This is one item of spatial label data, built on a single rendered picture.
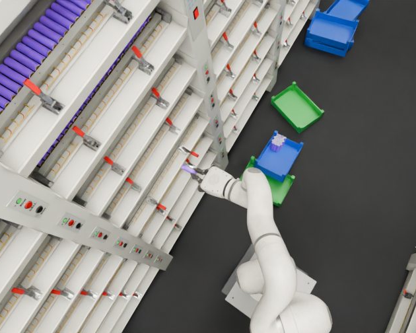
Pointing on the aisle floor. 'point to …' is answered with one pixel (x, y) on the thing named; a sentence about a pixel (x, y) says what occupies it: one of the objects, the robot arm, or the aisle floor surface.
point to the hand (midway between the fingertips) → (197, 174)
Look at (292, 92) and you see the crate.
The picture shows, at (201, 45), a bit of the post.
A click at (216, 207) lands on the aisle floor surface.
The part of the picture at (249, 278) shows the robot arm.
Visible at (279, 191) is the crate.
